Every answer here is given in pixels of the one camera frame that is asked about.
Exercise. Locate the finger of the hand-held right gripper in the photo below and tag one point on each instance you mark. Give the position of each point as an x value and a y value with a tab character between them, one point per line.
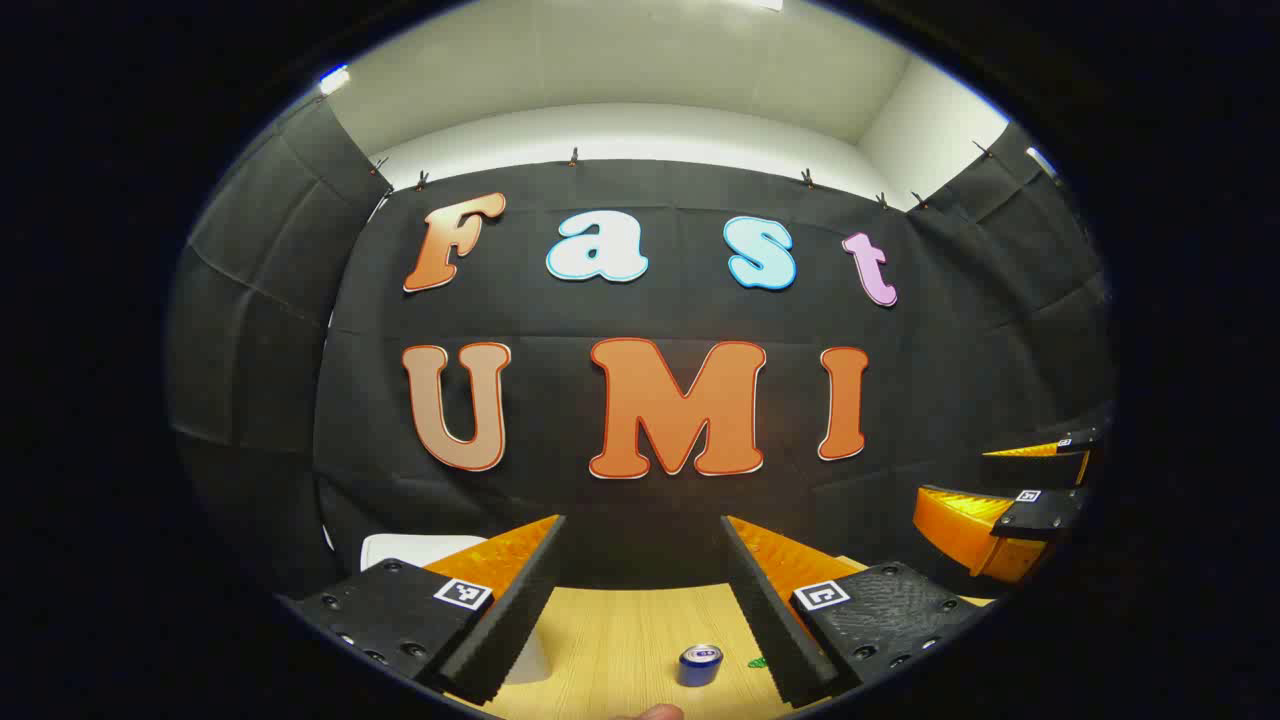
1050	512
1050	468

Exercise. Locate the ceiling light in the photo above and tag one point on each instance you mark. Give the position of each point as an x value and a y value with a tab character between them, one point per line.
335	79
1041	161

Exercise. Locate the blue pop can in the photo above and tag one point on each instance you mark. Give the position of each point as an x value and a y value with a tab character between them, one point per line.
700	668

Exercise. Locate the row of cloth clips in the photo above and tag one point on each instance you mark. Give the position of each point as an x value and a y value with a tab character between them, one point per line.
573	157

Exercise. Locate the white desktop garbage bin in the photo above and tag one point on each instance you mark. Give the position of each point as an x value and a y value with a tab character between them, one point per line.
400	548

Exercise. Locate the black backdrop cloth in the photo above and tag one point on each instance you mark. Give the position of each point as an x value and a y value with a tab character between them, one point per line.
560	320

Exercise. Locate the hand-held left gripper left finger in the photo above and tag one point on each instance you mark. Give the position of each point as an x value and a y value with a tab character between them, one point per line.
520	610

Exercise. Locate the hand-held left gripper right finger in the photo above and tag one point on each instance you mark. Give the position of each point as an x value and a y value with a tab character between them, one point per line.
770	620

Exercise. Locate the wooden desktop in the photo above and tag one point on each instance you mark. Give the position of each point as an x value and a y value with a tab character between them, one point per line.
620	640

